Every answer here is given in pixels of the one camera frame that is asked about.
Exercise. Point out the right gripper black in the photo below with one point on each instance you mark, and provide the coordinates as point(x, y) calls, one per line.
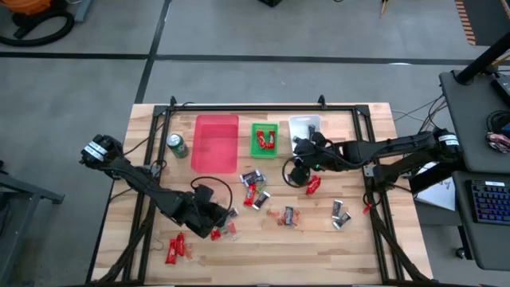
point(316, 153)

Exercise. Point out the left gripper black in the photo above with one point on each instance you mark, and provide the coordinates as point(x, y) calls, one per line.
point(195, 215)

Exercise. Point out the small dark candy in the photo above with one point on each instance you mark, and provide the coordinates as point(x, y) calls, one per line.
point(233, 212)

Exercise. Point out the clear-wrapped red hard candy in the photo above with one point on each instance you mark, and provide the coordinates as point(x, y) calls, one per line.
point(273, 214)
point(189, 251)
point(297, 218)
point(231, 230)

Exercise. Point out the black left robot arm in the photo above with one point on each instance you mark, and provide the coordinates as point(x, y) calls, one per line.
point(139, 181)

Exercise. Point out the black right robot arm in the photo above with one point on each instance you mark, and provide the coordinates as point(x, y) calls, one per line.
point(398, 145)

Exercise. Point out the small green wrapped candy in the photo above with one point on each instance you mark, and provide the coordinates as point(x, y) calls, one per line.
point(263, 187)

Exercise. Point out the white plastic bin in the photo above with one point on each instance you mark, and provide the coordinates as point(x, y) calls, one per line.
point(299, 123)

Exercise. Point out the green plastic slotted basket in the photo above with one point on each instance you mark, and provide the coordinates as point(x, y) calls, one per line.
point(264, 154)

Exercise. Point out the pink translucent plastic bin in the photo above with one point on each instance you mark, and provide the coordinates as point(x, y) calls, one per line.
point(215, 147)

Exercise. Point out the green Sprite soda can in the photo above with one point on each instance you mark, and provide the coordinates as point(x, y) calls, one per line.
point(178, 146)

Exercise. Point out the small red tag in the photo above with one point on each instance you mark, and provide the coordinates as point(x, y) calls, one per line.
point(366, 209)

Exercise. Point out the black desk strut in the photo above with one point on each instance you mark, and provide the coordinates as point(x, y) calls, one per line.
point(430, 179)

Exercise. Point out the black equipment base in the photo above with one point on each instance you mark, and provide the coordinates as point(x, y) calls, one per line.
point(271, 2)

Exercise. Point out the white paper sheet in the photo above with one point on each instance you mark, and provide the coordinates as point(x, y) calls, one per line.
point(438, 195)

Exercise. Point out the yellow wooden stick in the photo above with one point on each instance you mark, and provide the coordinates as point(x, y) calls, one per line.
point(385, 7)

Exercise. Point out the grey desk top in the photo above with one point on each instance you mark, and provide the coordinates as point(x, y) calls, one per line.
point(470, 131)
point(486, 247)

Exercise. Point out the grey metal cart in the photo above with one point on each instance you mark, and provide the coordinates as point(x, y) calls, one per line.
point(32, 193)

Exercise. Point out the colourful wrapper bundle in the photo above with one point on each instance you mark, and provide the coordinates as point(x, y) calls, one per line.
point(498, 142)

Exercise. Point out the black diagonal pole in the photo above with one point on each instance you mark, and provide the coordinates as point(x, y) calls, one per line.
point(484, 60)

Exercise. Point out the black caster wheel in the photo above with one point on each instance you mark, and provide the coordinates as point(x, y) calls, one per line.
point(461, 253)

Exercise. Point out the black backlit keyboard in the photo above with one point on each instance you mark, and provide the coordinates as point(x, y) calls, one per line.
point(492, 203)

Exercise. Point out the black desk device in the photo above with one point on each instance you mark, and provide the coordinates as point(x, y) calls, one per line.
point(503, 89)

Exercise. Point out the black mat with striped edge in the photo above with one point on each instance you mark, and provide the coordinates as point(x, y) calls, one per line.
point(490, 20)

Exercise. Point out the grey metal desk leg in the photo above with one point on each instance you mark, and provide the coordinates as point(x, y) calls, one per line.
point(83, 10)

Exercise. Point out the orange shop vacuum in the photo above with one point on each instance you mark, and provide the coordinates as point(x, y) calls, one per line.
point(24, 5)

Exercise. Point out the black frame clamp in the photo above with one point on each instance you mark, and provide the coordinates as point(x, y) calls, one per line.
point(173, 102)
point(322, 101)

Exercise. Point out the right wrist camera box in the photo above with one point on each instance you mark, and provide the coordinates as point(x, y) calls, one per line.
point(299, 176)

